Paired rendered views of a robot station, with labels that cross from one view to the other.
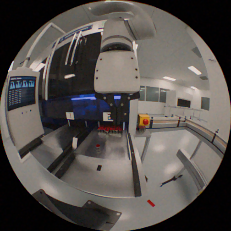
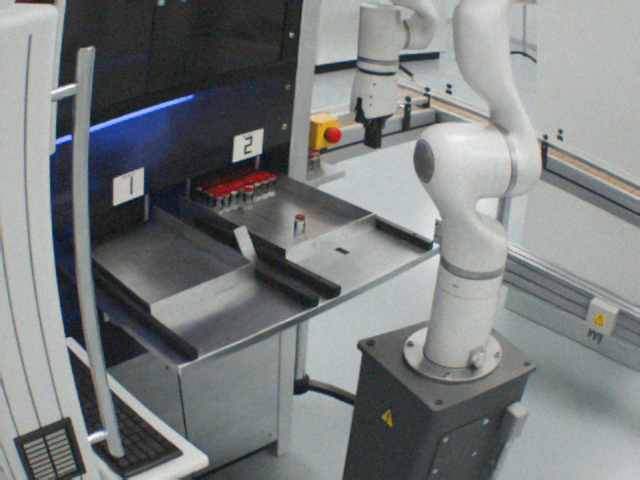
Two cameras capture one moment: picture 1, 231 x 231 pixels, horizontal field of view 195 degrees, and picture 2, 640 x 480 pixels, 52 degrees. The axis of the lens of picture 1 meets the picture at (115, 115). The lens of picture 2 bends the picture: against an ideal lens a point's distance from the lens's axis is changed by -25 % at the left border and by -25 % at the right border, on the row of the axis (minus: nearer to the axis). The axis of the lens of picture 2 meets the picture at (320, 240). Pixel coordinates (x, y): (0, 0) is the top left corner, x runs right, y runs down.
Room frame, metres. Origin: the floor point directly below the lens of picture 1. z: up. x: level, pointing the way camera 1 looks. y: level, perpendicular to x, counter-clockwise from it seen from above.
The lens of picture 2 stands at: (-0.70, 1.30, 1.63)
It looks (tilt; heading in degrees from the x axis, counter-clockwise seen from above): 26 degrees down; 307
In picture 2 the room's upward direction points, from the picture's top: 4 degrees clockwise
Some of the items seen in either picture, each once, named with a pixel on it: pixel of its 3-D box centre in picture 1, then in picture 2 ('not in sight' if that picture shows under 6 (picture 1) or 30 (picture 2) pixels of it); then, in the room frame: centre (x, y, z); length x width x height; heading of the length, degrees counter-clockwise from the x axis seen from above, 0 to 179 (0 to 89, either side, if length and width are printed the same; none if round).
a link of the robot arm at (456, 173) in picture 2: not in sight; (466, 195); (-0.19, 0.24, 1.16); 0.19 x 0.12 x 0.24; 59
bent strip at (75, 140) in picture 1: (69, 149); (263, 254); (0.22, 0.23, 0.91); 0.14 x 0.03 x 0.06; 176
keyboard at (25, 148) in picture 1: (31, 145); (87, 401); (0.18, 0.76, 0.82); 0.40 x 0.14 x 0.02; 176
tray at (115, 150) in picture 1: (107, 139); (272, 210); (0.35, 0.05, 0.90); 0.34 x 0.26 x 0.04; 175
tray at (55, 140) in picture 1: (65, 133); (151, 256); (0.38, 0.39, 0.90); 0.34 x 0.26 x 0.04; 175
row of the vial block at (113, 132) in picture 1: (109, 131); (244, 194); (0.44, 0.05, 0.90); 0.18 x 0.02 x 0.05; 85
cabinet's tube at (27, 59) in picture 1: (35, 41); not in sight; (0.20, 1.00, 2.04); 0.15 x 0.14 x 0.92; 175
